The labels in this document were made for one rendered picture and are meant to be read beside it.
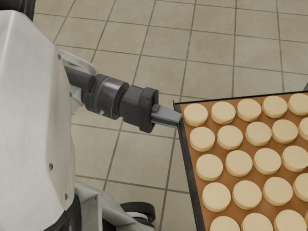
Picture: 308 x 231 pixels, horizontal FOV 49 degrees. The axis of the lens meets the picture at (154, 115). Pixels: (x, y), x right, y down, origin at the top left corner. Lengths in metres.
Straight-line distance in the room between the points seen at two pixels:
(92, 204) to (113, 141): 1.04
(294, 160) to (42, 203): 0.48
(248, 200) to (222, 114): 0.19
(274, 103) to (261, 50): 1.62
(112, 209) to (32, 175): 0.50
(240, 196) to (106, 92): 0.34
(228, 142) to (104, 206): 0.32
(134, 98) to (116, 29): 1.76
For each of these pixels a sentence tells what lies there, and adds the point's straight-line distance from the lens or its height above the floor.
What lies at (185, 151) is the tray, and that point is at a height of 0.95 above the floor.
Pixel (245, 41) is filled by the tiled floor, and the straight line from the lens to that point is 2.40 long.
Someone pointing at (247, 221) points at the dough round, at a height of 0.97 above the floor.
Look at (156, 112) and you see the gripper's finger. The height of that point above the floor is 0.97.
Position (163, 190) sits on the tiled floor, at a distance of 1.68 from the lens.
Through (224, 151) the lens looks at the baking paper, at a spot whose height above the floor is 0.95.
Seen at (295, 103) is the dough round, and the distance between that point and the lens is 0.78.
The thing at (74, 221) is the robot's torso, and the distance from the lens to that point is 0.70.
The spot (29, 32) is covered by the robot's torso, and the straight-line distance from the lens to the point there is 0.45.
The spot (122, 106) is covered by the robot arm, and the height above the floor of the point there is 0.97.
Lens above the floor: 1.54
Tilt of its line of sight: 54 degrees down
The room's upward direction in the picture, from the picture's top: straight up
